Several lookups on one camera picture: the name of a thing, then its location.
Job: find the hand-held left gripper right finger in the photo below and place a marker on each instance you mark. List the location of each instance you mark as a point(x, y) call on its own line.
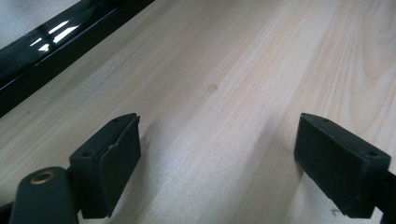
point(339, 165)

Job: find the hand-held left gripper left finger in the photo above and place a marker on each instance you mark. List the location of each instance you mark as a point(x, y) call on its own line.
point(106, 155)

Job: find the red and black shoe rack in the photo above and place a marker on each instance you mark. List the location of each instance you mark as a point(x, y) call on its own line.
point(46, 59)

